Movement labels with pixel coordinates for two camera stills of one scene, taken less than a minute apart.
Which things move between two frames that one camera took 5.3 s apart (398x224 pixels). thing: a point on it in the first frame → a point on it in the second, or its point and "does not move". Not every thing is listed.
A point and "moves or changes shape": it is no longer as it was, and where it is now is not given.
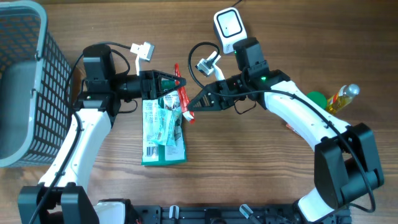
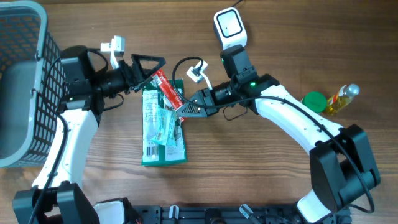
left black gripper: (147, 75) → (127, 71)
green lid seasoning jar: (319, 98) does not move
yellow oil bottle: (340, 100) does not move
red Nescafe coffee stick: (188, 115) moves or changes shape
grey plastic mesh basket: (35, 113) does not move
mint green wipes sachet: (165, 134) does not move
